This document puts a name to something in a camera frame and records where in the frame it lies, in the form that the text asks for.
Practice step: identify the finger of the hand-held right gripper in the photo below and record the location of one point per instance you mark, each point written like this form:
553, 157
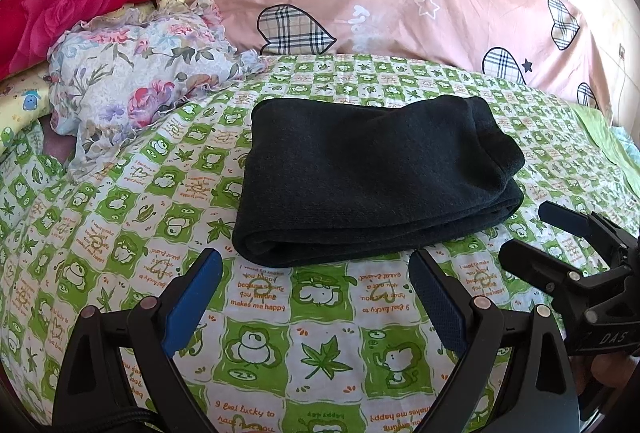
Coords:
530, 265
562, 216

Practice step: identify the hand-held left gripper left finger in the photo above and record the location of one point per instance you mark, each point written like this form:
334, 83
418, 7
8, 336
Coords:
192, 298

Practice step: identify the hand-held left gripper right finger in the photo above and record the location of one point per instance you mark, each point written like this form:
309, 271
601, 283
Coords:
442, 303

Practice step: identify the black pants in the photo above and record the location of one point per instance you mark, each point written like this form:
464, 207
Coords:
375, 173

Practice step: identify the person's right hand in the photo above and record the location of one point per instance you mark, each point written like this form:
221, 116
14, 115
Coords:
607, 375

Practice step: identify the plain green cloth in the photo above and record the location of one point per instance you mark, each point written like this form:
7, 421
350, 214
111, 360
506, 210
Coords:
610, 143

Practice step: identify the light blue cloth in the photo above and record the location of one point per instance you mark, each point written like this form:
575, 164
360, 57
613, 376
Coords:
630, 140

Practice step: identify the green checked bed sheet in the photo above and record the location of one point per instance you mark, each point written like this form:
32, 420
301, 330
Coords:
310, 313

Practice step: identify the floral ruffled pillow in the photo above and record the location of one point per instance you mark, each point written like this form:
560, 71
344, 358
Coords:
140, 63

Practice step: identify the yellow cartoon print cloth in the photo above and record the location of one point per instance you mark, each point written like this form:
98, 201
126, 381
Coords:
25, 103

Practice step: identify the wall socket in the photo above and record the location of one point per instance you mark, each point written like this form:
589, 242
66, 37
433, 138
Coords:
623, 52

